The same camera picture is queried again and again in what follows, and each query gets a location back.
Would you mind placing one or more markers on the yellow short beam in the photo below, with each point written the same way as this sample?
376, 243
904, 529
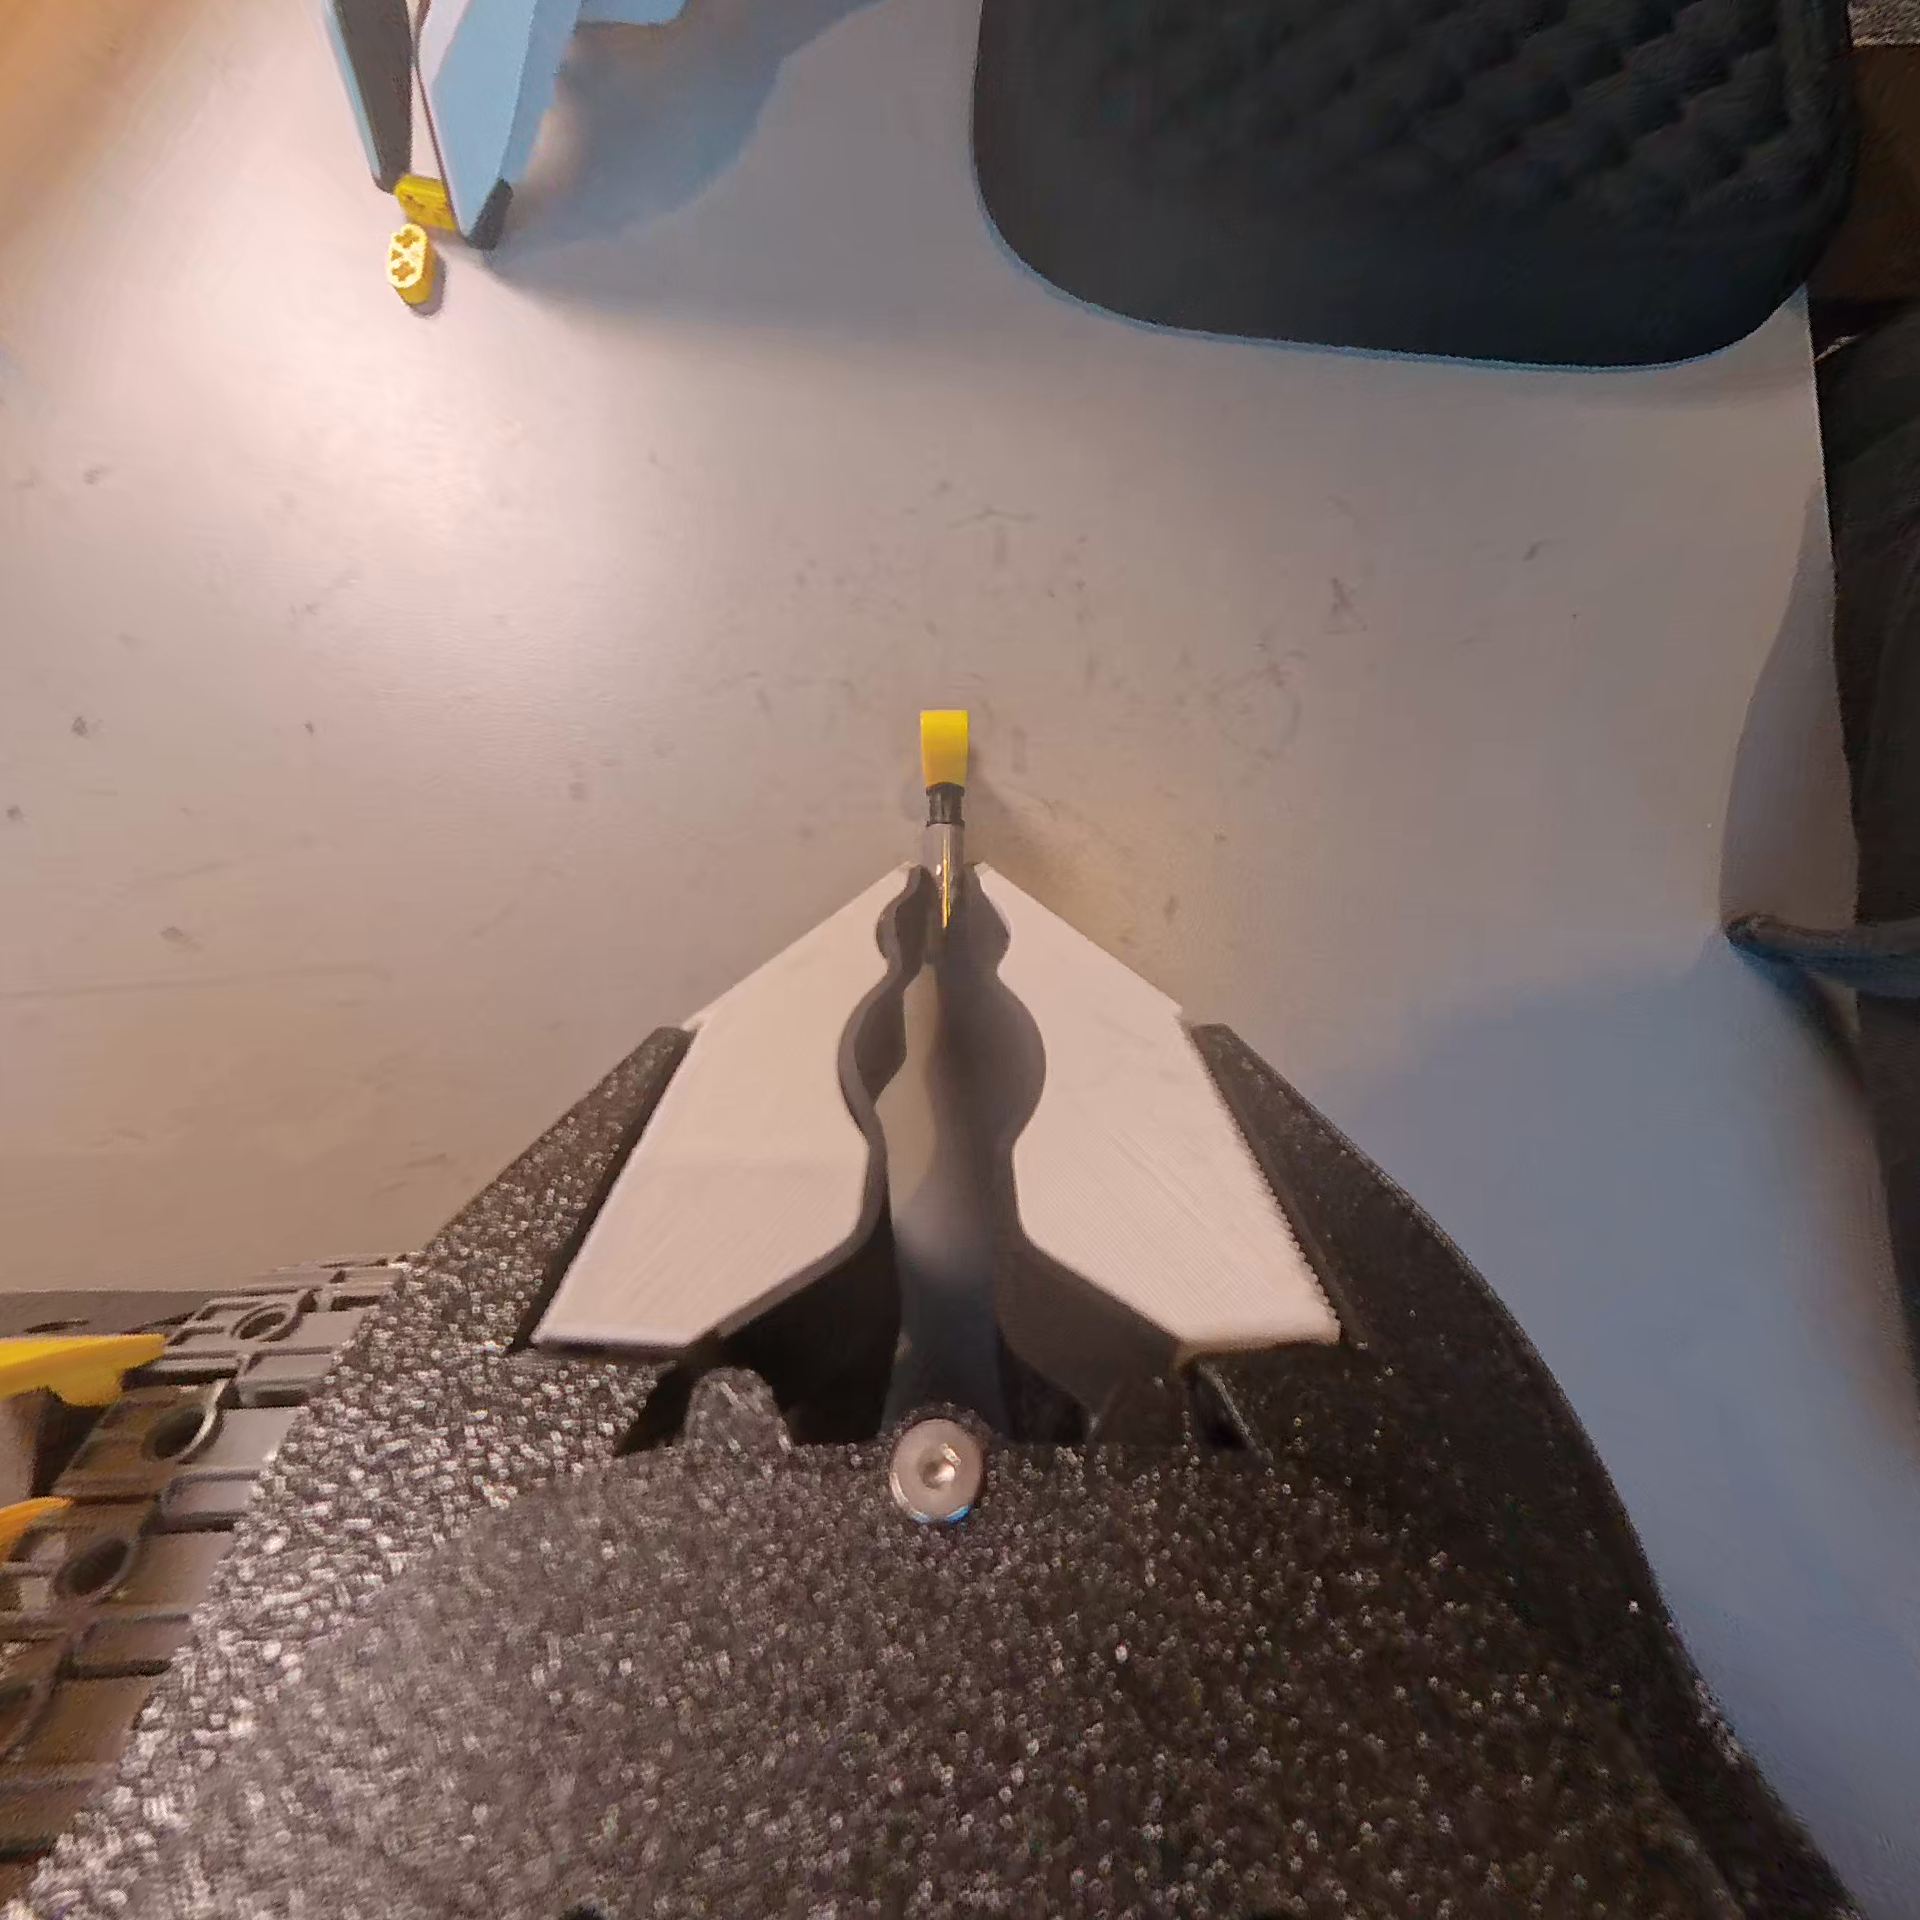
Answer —
943, 746

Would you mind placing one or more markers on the black quilted pad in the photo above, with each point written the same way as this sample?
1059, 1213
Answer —
1395, 164

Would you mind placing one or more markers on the small yellow building piece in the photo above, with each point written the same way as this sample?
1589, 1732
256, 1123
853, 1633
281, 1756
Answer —
408, 262
424, 198

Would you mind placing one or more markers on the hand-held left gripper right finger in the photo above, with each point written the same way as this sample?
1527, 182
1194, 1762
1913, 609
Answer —
1171, 1201

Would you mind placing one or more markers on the small grey axle connector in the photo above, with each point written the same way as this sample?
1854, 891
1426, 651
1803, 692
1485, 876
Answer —
943, 878

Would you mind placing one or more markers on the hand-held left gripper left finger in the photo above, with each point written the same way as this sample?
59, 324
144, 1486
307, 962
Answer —
704, 1201

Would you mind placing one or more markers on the grey toy track belt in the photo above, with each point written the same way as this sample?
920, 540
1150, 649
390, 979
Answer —
149, 1500

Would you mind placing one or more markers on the grey desk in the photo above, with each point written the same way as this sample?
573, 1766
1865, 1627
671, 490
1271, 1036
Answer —
600, 598

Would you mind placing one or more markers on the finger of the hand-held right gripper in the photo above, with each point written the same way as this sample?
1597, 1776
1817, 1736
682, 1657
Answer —
488, 106
376, 89

